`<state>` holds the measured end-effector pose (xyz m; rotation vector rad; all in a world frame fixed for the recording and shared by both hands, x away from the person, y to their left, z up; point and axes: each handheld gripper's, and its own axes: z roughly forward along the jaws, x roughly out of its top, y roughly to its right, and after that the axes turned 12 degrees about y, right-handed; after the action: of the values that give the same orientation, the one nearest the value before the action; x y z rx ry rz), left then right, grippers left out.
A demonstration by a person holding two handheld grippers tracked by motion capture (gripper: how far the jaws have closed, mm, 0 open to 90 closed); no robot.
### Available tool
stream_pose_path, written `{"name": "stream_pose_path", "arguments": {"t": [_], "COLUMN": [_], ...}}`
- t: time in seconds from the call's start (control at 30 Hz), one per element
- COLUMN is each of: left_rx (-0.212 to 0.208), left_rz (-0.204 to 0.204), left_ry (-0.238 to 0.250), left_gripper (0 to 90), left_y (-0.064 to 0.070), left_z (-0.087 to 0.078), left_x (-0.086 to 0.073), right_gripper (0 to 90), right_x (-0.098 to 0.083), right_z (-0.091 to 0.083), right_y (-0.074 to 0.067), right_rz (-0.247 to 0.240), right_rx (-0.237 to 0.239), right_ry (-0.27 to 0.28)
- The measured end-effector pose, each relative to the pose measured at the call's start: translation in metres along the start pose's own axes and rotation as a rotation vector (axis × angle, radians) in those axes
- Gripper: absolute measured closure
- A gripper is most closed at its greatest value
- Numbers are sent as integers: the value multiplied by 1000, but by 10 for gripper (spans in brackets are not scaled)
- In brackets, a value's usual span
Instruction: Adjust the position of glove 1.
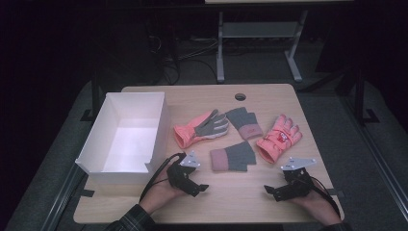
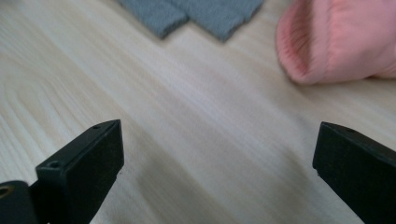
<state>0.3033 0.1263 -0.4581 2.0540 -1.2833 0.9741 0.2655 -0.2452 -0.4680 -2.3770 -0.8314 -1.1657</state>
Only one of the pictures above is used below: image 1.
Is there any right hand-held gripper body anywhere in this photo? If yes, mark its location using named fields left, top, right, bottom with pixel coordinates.
left=280, top=156, right=318, bottom=197

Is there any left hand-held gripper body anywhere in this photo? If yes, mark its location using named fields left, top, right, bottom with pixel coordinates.
left=166, top=150, right=202, bottom=193

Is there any pink glove with printed patch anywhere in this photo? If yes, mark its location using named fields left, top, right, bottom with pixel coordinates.
left=255, top=114, right=303, bottom=165

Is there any pink glove with grey palm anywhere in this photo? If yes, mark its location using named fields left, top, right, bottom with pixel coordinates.
left=173, top=109, right=231, bottom=150

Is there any grey fingerless glove pink cuff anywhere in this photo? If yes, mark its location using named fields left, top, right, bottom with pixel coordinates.
left=210, top=141, right=257, bottom=172
left=225, top=106, right=264, bottom=141

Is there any white box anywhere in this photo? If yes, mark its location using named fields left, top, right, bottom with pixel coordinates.
left=74, top=91, right=171, bottom=186

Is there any person's left hand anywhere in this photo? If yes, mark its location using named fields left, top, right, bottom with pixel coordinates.
left=139, top=170, right=187, bottom=216

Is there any person's right hand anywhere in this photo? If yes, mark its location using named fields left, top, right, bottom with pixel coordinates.
left=289, top=178, right=342, bottom=226

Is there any black metal stand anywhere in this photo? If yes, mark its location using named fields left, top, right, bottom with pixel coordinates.
left=351, top=68, right=380, bottom=125

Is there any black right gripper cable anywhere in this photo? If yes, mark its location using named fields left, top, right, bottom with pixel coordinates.
left=309, top=177, right=342, bottom=218

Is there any grey metal floor rail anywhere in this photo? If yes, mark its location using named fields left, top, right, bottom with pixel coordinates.
left=40, top=165, right=89, bottom=231
left=339, top=95, right=408, bottom=223

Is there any tangle of black floor cables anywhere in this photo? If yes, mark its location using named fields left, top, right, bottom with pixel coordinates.
left=146, top=31, right=219, bottom=87

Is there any grey metal table frame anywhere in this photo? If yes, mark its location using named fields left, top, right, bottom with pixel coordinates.
left=216, top=10, right=310, bottom=85

